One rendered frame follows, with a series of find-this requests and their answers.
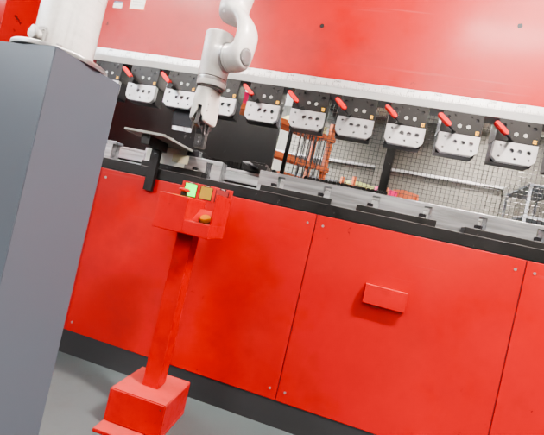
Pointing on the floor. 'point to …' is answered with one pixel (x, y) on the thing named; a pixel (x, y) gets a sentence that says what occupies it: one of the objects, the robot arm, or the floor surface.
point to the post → (386, 169)
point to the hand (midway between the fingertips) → (199, 141)
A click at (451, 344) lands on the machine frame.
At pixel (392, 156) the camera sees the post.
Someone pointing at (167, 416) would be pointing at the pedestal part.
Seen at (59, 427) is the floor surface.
